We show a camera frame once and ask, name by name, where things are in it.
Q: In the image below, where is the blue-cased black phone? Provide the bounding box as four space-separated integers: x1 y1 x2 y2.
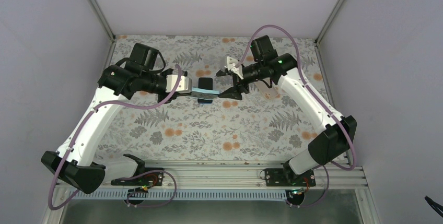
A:
190 87 220 100

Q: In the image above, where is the beige phone case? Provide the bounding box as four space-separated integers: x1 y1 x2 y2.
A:
255 79 279 99

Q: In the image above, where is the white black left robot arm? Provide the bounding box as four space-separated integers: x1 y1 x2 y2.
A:
41 43 192 194

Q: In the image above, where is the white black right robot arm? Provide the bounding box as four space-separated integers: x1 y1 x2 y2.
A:
216 36 357 186

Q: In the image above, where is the floral patterned table mat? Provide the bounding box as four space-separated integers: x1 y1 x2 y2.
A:
95 35 317 162

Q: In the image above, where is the black object at edge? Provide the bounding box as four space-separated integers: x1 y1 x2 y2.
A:
424 196 443 217

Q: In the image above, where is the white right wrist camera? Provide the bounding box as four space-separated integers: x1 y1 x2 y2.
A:
224 56 244 80

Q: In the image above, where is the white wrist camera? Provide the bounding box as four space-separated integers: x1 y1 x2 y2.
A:
224 56 244 80
165 74 192 93

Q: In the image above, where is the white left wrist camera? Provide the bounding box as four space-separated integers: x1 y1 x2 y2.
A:
165 74 192 93

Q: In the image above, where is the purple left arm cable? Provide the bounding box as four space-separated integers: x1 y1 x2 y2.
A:
48 64 183 211

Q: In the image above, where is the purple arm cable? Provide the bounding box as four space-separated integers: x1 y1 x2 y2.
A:
48 64 183 211
235 25 357 209

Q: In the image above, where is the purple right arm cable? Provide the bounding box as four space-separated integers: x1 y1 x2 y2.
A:
235 25 357 209

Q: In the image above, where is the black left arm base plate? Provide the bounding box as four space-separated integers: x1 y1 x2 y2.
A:
110 167 164 187

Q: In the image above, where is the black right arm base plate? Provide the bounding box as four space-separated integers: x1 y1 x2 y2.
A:
260 168 316 187

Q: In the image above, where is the aluminium rail frame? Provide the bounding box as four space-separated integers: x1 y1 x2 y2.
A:
42 161 380 223

